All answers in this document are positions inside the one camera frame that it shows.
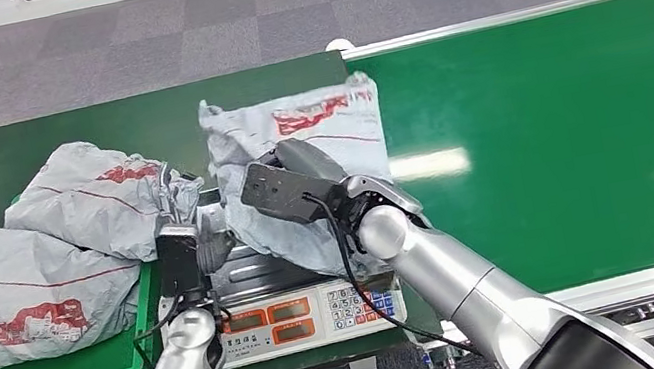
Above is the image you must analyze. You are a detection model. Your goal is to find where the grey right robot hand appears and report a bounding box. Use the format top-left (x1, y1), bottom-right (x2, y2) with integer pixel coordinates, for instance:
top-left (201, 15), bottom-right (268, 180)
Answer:
top-left (257, 129), bottom-right (351, 199)

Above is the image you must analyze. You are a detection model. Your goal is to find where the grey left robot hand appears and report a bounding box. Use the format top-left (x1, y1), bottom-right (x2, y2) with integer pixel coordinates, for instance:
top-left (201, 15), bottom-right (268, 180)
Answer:
top-left (188, 203), bottom-right (242, 277)

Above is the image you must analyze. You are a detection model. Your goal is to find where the grey mailer package black logo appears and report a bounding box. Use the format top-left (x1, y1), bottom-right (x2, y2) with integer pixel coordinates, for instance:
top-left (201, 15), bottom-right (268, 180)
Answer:
top-left (195, 68), bottom-right (411, 299)

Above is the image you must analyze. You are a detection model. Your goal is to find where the crumpled grey mailer package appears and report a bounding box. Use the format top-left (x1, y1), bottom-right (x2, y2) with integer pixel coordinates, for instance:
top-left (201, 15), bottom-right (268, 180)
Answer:
top-left (0, 121), bottom-right (217, 286)

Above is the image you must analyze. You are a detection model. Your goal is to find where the flat grey mailer package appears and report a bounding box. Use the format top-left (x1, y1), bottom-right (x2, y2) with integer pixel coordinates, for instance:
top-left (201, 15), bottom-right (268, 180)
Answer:
top-left (0, 200), bottom-right (158, 369)

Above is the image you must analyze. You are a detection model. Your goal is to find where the green conveyor belt machine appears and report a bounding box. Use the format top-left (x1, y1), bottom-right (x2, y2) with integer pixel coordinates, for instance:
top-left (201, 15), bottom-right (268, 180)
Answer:
top-left (336, 0), bottom-right (654, 369)

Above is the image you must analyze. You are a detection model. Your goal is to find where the white round cap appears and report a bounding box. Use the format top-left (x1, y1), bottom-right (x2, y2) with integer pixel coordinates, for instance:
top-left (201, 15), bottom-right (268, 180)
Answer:
top-left (323, 36), bottom-right (356, 55)

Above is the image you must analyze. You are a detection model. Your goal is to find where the electronic scale with steel tray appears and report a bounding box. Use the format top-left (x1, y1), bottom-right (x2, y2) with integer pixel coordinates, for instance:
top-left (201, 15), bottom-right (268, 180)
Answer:
top-left (138, 160), bottom-right (413, 369)

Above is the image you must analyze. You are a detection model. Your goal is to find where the white table foot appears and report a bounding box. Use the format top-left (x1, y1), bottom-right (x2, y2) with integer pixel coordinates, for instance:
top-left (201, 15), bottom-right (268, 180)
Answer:
top-left (347, 353), bottom-right (380, 369)

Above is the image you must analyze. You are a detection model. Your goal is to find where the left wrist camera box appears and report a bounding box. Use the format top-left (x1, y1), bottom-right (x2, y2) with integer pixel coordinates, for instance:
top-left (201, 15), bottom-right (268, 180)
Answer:
top-left (147, 219), bottom-right (211, 301)

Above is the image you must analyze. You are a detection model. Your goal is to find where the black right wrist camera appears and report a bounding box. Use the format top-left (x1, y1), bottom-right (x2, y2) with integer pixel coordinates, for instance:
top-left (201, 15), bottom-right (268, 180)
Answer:
top-left (233, 147), bottom-right (353, 235)

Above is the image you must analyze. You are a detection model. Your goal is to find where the black right camera cable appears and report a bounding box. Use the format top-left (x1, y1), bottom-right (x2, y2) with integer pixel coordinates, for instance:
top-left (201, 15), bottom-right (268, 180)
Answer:
top-left (301, 168), bottom-right (483, 369)

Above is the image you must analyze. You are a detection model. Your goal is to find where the black camera cable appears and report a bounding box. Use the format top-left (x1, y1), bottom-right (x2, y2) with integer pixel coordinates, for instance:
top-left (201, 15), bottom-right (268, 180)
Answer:
top-left (301, 168), bottom-right (483, 369)
top-left (126, 293), bottom-right (200, 369)

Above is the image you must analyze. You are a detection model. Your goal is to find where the black left camera cable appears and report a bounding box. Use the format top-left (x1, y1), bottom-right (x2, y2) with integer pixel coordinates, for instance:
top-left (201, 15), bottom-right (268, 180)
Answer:
top-left (126, 293), bottom-right (200, 369)

